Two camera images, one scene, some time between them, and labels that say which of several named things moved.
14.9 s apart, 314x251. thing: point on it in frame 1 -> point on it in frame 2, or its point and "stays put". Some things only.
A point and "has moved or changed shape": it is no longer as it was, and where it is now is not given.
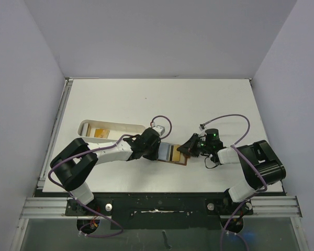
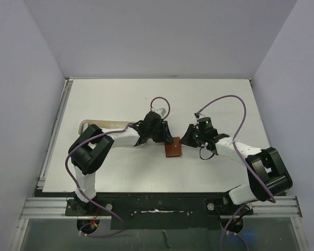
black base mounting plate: x=158 y=211 stays put
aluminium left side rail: x=61 y=106 stays put
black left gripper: x=154 y=156 -> x=165 y=136
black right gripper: x=196 y=146 -> x=194 y=136
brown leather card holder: x=168 y=152 has moved or changed shape
